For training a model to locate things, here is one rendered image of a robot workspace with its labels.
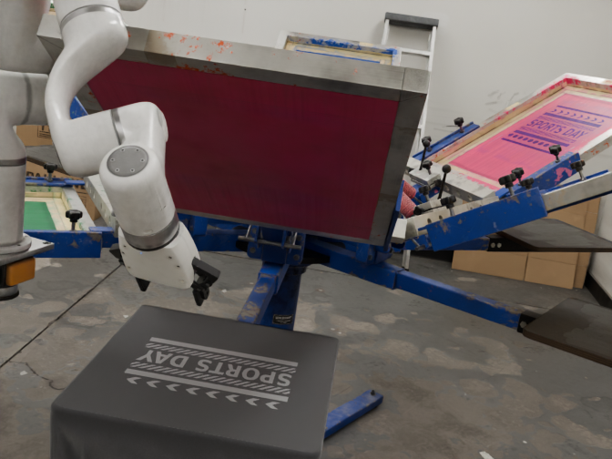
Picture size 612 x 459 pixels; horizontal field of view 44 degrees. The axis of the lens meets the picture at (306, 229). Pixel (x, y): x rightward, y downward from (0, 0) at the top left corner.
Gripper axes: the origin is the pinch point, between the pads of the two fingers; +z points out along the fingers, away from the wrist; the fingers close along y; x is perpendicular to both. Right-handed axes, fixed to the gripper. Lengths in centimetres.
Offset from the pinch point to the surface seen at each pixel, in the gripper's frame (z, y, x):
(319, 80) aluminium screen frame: -19.3, 14.8, 28.5
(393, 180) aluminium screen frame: 14.4, 24.2, 40.6
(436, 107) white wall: 307, -11, 356
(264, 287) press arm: 75, -10, 46
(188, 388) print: 28.6, -1.6, -3.9
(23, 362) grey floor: 202, -138, 50
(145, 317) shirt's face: 45, -23, 14
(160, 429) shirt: 19.8, 0.1, -14.9
